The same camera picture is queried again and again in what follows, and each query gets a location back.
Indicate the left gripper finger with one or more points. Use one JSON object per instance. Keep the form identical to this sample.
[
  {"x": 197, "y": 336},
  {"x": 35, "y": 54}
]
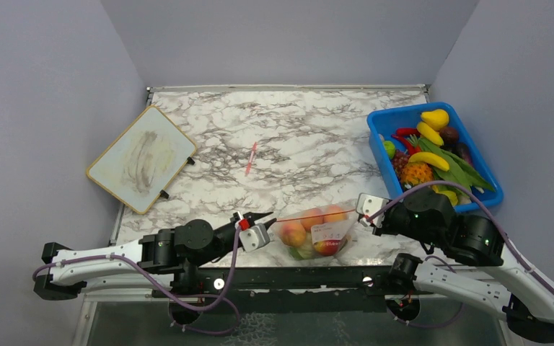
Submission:
[
  {"x": 252, "y": 217},
  {"x": 266, "y": 225}
]

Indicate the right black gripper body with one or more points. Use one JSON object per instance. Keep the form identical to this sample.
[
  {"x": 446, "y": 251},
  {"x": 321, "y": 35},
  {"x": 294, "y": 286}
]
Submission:
[{"x": 397, "y": 220}]

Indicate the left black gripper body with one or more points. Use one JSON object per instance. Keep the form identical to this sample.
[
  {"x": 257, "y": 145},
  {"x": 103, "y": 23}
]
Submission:
[{"x": 225, "y": 244}]

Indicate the green cabbage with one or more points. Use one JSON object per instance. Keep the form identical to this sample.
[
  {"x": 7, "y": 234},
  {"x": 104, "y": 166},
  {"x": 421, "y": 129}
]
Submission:
[{"x": 302, "y": 253}]

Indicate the clear orange zip top bag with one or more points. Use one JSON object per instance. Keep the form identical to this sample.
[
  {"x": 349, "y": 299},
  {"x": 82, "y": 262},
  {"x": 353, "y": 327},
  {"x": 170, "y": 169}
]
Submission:
[{"x": 325, "y": 231}]

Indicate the red yellow apple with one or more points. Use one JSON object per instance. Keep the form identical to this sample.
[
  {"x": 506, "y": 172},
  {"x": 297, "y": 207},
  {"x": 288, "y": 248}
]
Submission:
[{"x": 330, "y": 247}]

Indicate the pink peach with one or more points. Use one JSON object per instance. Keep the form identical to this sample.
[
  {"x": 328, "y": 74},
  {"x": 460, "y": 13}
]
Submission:
[{"x": 293, "y": 234}]

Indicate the small orange peach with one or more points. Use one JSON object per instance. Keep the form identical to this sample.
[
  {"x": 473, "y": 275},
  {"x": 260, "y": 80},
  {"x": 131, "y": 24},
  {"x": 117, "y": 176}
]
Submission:
[{"x": 335, "y": 213}]

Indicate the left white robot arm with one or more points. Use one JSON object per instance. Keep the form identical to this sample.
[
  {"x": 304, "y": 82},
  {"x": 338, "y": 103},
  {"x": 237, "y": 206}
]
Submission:
[{"x": 171, "y": 257}]

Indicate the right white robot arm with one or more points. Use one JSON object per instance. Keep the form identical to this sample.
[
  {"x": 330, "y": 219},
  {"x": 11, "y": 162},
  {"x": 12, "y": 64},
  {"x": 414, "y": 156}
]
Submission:
[{"x": 521, "y": 295}]

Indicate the yellow bell pepper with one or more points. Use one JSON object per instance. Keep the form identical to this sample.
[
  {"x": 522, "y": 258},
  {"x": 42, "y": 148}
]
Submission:
[{"x": 451, "y": 195}]

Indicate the orange spiky pineapple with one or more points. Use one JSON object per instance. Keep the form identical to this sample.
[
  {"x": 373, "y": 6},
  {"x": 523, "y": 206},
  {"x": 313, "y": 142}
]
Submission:
[{"x": 416, "y": 173}]

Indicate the red white pen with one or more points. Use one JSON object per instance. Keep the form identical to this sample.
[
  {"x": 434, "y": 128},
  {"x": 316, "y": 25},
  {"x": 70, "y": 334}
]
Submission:
[{"x": 251, "y": 158}]

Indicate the green leafy vegetable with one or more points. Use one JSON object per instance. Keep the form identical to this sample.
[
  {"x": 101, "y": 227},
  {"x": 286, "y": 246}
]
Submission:
[{"x": 460, "y": 171}]

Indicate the yellow banana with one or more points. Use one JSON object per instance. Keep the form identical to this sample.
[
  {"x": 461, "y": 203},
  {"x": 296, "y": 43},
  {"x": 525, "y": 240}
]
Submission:
[
  {"x": 428, "y": 132},
  {"x": 431, "y": 159}
]

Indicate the dark grape bunch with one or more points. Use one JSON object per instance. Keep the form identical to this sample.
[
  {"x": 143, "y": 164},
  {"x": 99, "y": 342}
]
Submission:
[{"x": 399, "y": 161}]

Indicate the purple eggplant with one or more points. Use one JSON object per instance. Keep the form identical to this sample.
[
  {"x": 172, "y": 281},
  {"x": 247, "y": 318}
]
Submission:
[{"x": 463, "y": 151}]

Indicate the small green lime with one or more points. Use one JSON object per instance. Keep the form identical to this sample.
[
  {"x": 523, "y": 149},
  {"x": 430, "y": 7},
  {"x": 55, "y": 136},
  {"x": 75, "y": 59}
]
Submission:
[{"x": 390, "y": 149}]

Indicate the dark passion fruit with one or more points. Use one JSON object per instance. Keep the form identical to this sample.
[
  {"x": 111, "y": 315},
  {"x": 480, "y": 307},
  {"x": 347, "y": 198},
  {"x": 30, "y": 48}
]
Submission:
[{"x": 449, "y": 135}]

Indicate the red chili pepper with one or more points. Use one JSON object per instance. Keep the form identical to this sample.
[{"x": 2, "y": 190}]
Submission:
[{"x": 408, "y": 137}]

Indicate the wood framed whiteboard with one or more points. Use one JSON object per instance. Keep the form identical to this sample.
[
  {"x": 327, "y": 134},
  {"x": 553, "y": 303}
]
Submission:
[{"x": 143, "y": 160}]

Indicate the yellow pear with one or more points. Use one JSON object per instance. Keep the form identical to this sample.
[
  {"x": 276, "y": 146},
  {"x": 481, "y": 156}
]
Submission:
[{"x": 436, "y": 119}]

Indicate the blue plastic bin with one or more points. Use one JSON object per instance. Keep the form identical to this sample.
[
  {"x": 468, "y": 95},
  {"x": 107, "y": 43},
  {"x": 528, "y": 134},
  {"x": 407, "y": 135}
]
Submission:
[{"x": 385, "y": 123}]

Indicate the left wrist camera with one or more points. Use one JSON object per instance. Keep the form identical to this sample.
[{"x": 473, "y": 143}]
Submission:
[{"x": 252, "y": 237}]

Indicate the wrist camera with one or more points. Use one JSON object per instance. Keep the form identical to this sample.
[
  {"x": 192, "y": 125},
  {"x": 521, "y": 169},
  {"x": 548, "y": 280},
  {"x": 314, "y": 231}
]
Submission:
[
  {"x": 252, "y": 237},
  {"x": 366, "y": 206}
]

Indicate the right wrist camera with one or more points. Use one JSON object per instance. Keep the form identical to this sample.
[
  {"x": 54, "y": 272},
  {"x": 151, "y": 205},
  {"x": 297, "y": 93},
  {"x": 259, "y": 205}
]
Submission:
[{"x": 366, "y": 206}]

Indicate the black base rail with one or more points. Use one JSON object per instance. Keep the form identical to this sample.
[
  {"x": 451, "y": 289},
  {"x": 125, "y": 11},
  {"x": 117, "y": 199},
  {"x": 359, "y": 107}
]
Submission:
[{"x": 281, "y": 290}]

